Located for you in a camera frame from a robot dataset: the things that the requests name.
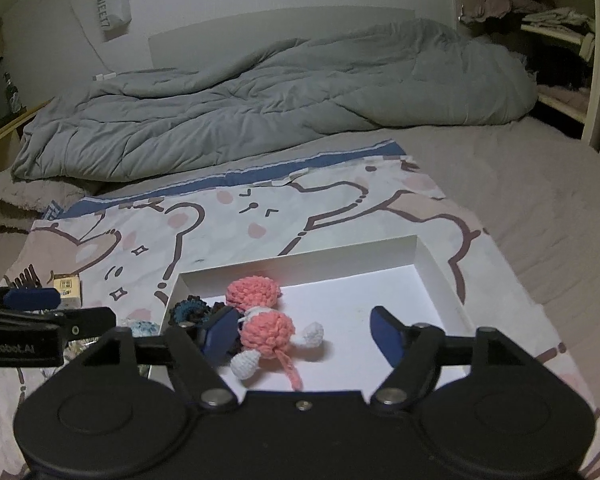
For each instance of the small yellow box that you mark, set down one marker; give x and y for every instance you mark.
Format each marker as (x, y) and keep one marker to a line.
(70, 287)

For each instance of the white charger plug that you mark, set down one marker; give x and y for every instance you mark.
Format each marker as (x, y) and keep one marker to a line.
(105, 77)

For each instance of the dark clothes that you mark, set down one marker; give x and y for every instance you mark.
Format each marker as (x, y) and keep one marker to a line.
(562, 67)

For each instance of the wooden bedside shelf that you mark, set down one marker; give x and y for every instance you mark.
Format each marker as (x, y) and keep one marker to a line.
(10, 127)

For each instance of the dark crochet scrunchie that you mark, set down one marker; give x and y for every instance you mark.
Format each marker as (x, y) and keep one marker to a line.
(187, 310)

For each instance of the pink clothes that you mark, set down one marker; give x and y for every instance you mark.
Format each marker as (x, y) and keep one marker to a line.
(485, 5)

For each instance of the beige fluffy blanket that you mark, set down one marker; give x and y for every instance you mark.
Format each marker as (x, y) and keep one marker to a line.
(25, 195)

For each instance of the cream shelf unit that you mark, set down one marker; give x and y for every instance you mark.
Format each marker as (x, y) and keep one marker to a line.
(597, 60)

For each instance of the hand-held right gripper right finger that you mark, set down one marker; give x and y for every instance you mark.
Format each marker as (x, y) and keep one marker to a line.
(386, 336)

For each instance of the grey duvet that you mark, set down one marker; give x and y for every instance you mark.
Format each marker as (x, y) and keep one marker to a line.
(280, 90)

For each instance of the white hanging bag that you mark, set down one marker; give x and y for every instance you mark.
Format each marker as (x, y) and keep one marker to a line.
(112, 5)

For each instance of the dark hair claw clip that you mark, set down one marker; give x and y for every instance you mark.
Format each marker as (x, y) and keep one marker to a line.
(27, 277)

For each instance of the pink crochet doll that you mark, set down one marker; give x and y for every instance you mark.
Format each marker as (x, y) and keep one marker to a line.
(267, 330)

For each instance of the white cardboard box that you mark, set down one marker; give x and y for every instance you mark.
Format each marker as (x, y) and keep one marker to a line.
(355, 300)

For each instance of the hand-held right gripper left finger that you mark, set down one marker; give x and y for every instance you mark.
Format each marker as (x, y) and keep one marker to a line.
(219, 334)

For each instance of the white folded clothes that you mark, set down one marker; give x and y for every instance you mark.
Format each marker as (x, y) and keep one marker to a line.
(560, 17)

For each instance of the green glass bottle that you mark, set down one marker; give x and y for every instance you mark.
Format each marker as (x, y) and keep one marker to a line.
(12, 95)

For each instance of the light blue crochet piece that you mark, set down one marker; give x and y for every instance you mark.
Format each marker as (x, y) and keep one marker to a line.
(142, 328)

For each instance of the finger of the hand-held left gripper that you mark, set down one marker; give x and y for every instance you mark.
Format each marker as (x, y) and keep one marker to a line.
(32, 298)

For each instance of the cartoon printed cloth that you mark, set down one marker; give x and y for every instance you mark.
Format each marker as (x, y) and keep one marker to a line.
(280, 220)

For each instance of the bed with beige sheet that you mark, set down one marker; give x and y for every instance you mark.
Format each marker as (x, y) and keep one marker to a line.
(530, 185)

